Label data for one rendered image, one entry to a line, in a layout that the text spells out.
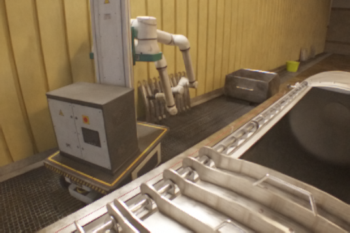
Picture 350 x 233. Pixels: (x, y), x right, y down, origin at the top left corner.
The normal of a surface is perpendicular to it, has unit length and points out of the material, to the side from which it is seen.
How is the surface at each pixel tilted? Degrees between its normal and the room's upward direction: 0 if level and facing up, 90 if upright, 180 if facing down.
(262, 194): 90
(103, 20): 90
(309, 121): 82
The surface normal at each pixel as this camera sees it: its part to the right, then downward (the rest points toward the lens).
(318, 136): -0.61, 0.01
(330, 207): -0.71, 0.25
